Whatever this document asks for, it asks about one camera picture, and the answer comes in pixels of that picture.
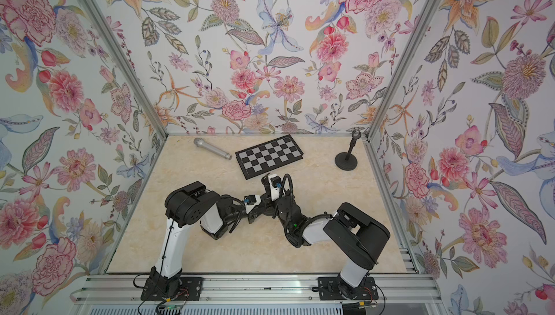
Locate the black round disc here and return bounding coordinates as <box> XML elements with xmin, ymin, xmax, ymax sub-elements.
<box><xmin>255</xmin><ymin>201</ymin><xmax>278</xmax><ymax>218</ymax></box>

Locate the black round stand base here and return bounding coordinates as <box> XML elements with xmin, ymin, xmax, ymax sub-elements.
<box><xmin>335</xmin><ymin>152</ymin><xmax>358</xmax><ymax>171</ymax></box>

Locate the black microphone stand pole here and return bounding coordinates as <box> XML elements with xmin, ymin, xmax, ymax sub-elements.
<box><xmin>345</xmin><ymin>137</ymin><xmax>358</xmax><ymax>160</ymax></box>

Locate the black microphone clip holder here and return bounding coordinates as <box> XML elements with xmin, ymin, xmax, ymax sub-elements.
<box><xmin>351</xmin><ymin>130</ymin><xmax>362</xmax><ymax>140</ymax></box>

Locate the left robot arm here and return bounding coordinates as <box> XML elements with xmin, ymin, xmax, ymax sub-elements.
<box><xmin>148</xmin><ymin>181</ymin><xmax>262</xmax><ymax>298</ymax></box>

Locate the silver handheld microphone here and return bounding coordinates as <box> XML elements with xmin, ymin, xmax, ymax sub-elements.
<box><xmin>194</xmin><ymin>138</ymin><xmax>232</xmax><ymax>160</ymax></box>

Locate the black white chessboard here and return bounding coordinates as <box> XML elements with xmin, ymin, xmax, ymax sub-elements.
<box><xmin>235</xmin><ymin>134</ymin><xmax>304</xmax><ymax>180</ymax></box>

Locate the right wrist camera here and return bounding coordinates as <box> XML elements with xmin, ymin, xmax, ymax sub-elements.
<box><xmin>268</xmin><ymin>174</ymin><xmax>283</xmax><ymax>202</ymax></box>

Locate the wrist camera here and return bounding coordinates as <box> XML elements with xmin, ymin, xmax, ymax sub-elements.
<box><xmin>244</xmin><ymin>194</ymin><xmax>262</xmax><ymax>214</ymax></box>
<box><xmin>268</xmin><ymin>174</ymin><xmax>283</xmax><ymax>202</ymax></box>

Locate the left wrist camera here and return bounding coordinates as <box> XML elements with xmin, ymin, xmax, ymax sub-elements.
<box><xmin>244</xmin><ymin>194</ymin><xmax>262</xmax><ymax>214</ymax></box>

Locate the right black corrugated cable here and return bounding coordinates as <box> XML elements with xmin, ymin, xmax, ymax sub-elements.
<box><xmin>279</xmin><ymin>173</ymin><xmax>296</xmax><ymax>212</ymax></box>

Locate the black corrugated cable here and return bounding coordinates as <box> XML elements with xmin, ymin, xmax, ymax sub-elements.
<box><xmin>216</xmin><ymin>195</ymin><xmax>247</xmax><ymax>234</ymax></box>
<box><xmin>279</xmin><ymin>173</ymin><xmax>296</xmax><ymax>212</ymax></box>

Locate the left black corrugated cable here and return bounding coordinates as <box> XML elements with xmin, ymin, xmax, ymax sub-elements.
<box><xmin>216</xmin><ymin>195</ymin><xmax>247</xmax><ymax>234</ymax></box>

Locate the aluminium front rail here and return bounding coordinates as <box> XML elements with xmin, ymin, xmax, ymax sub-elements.
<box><xmin>71</xmin><ymin>274</ymin><xmax>447</xmax><ymax>314</ymax></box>

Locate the right aluminium corner post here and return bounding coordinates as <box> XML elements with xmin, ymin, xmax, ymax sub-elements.
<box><xmin>367</xmin><ymin>0</ymin><xmax>441</xmax><ymax>143</ymax></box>

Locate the aluminium corner post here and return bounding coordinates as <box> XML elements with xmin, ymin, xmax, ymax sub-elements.
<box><xmin>79</xmin><ymin>0</ymin><xmax>169</xmax><ymax>142</ymax></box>
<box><xmin>367</xmin><ymin>0</ymin><xmax>441</xmax><ymax>143</ymax></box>

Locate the left aluminium corner post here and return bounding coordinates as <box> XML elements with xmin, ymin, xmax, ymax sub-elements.
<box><xmin>79</xmin><ymin>0</ymin><xmax>169</xmax><ymax>142</ymax></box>

